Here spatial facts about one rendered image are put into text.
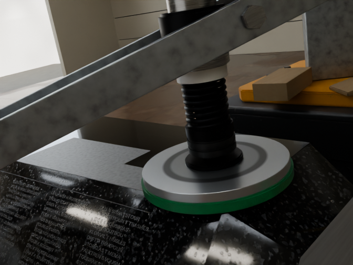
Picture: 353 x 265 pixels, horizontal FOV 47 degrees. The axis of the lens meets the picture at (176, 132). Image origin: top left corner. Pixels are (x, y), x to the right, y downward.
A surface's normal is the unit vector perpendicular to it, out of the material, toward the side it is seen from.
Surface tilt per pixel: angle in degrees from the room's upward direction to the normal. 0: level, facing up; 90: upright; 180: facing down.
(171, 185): 0
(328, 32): 90
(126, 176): 0
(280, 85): 90
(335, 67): 90
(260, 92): 90
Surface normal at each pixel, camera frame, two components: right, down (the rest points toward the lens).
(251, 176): -0.16, -0.94
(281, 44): -0.64, 0.33
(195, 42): 0.21, 0.26
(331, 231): 0.73, 0.09
